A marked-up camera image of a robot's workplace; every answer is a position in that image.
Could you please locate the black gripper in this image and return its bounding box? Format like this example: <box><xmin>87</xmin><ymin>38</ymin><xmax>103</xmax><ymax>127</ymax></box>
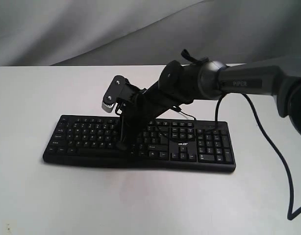
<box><xmin>117</xmin><ymin>83</ymin><xmax>186</xmax><ymax>162</ymax></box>

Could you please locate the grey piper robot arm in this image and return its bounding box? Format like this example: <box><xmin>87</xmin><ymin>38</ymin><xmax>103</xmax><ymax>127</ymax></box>
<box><xmin>117</xmin><ymin>57</ymin><xmax>301</xmax><ymax>150</ymax></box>

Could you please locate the black acer keyboard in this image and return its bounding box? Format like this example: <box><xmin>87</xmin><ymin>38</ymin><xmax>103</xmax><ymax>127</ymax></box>
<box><xmin>43</xmin><ymin>115</ymin><xmax>236</xmax><ymax>173</ymax></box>

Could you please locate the grey backdrop cloth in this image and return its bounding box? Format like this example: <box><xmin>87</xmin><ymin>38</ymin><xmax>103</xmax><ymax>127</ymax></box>
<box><xmin>0</xmin><ymin>0</ymin><xmax>301</xmax><ymax>66</ymax></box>

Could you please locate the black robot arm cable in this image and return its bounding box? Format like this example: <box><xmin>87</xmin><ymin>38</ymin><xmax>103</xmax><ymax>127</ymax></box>
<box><xmin>204</xmin><ymin>94</ymin><xmax>301</xmax><ymax>222</ymax></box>

